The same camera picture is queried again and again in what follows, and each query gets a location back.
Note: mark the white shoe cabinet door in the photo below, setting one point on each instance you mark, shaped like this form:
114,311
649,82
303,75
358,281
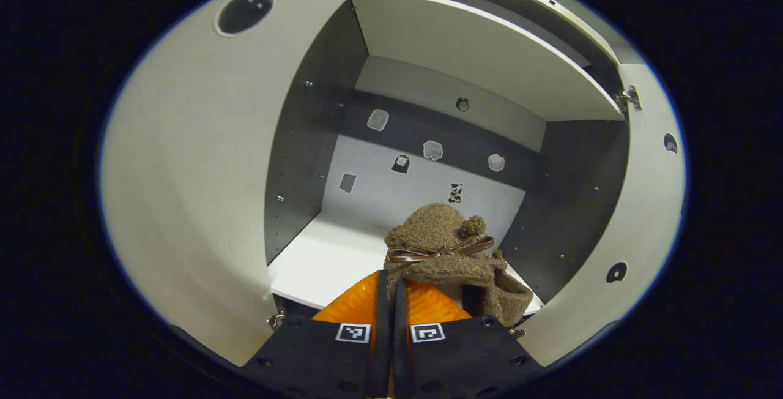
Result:
196,172
642,203

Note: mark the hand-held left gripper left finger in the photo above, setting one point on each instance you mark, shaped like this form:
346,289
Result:
382,350

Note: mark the metal door hinge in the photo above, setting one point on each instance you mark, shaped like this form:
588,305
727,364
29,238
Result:
276,319
630,98
517,331

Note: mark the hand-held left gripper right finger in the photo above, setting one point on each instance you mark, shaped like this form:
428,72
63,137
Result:
400,356

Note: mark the white shoe cabinet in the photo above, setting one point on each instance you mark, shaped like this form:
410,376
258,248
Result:
477,44

